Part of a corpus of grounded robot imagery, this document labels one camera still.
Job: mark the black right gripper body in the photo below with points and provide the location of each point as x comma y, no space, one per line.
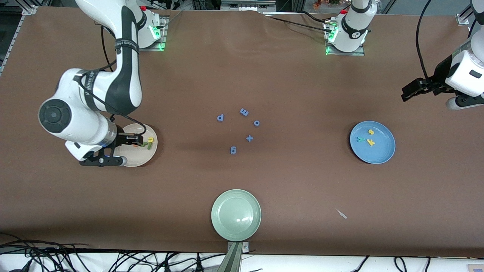
122,138

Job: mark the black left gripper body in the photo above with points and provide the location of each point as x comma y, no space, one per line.
439,76

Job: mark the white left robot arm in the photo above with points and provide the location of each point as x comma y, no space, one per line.
353,30

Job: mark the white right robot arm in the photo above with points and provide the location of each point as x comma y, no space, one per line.
55,115

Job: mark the beige round plate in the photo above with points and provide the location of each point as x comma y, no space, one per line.
140,156

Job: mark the blue round plate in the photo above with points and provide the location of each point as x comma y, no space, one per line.
382,151

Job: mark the blue foam letter m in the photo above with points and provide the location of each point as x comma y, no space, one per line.
244,112

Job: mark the pale green round plate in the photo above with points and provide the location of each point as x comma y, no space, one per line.
236,215

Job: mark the brown table cover sheet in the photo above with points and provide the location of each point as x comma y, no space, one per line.
264,75

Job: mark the silver mounting plate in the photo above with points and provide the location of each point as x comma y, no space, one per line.
245,247

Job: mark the grey metal pole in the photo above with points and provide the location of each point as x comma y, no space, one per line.
231,260

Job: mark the dark background equipment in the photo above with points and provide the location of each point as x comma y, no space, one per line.
245,3

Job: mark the aluminium frame profile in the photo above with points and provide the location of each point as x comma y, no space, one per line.
462,18

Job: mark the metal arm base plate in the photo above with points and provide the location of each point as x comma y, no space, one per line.
332,52
163,36

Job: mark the aluminium frame rail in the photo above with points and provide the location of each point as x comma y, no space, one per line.
29,9

